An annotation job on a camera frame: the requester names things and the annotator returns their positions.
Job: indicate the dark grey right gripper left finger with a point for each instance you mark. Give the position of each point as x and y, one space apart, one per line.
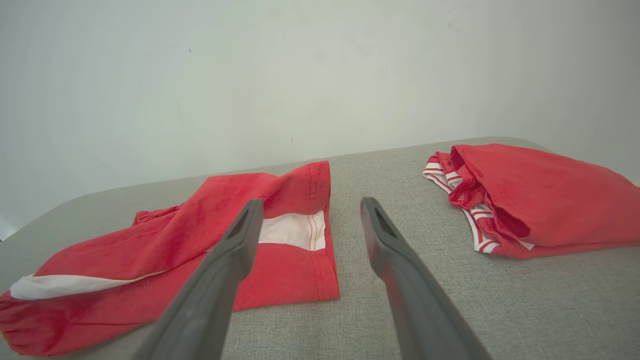
210 300

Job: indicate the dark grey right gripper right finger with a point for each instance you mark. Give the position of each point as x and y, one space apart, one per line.
420 310

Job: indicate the red shirt with striped trim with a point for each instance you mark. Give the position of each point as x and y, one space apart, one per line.
550 200

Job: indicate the red shorts with white panel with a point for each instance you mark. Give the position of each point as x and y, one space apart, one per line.
125 250

